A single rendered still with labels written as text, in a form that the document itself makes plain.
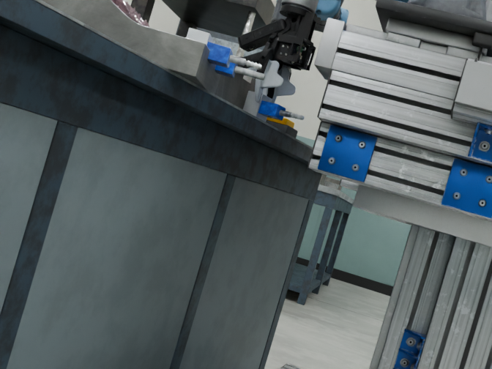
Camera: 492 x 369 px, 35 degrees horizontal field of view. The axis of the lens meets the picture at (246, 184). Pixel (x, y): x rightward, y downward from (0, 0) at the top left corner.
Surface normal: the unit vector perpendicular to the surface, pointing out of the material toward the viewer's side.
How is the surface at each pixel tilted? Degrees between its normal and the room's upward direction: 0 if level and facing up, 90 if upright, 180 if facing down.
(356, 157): 90
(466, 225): 90
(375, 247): 90
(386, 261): 90
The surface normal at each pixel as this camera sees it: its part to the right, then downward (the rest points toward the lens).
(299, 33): -0.44, -0.13
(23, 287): 0.89, 0.26
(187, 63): -0.07, -0.02
